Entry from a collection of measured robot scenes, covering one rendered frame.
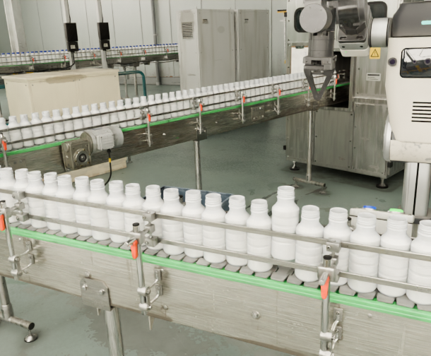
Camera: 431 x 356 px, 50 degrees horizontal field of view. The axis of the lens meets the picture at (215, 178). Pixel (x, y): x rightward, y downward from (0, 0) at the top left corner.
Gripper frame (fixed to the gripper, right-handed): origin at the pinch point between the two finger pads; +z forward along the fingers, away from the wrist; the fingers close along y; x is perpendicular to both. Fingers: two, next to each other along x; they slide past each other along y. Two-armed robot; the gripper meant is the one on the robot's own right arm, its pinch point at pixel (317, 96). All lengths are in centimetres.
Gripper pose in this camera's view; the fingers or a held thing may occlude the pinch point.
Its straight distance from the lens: 112.0
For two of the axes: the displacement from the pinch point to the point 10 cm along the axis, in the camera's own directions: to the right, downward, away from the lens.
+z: 0.1, 9.5, 3.2
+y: -3.3, 3.0, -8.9
